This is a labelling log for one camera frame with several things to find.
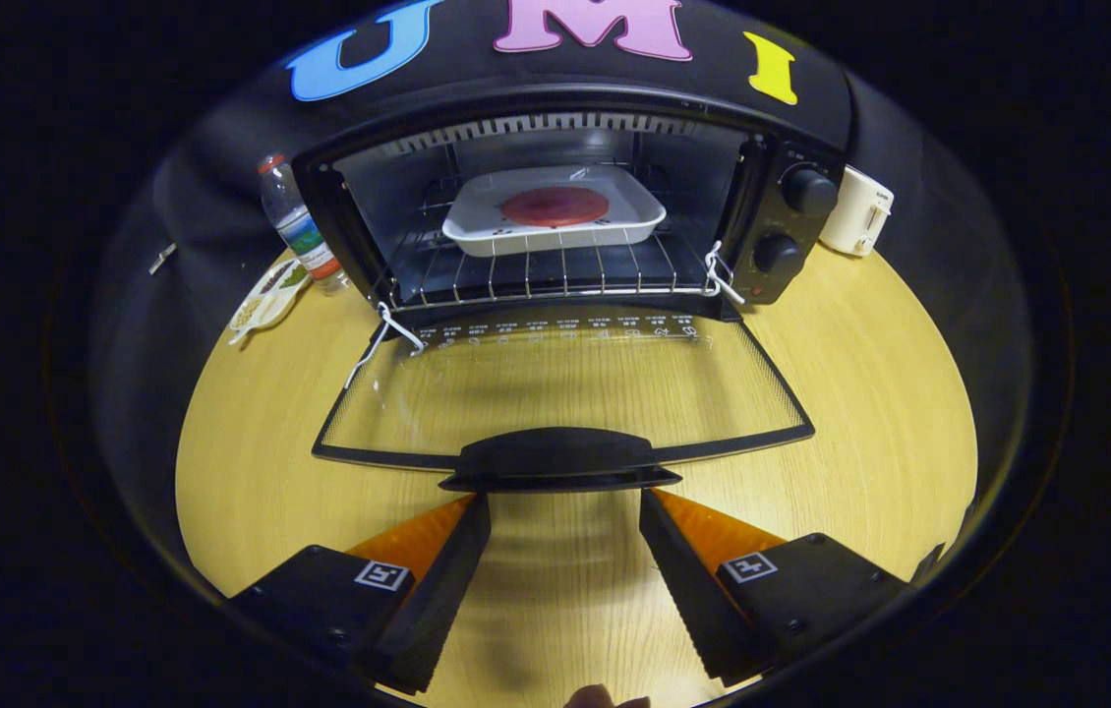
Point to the white square dish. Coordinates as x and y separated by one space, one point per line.
487 234

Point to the black toaster oven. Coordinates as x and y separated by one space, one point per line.
791 256

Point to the dark flat object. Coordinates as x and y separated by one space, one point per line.
929 562

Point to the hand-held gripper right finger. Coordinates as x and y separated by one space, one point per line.
683 580

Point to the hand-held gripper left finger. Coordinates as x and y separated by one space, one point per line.
442 590

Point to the pink round ham slice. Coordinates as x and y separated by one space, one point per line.
555 206

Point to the white bread toaster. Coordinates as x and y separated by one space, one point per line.
855 216

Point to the clear plastic water bottle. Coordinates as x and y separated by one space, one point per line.
300 231

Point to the black backdrop cloth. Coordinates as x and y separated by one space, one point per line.
462 49

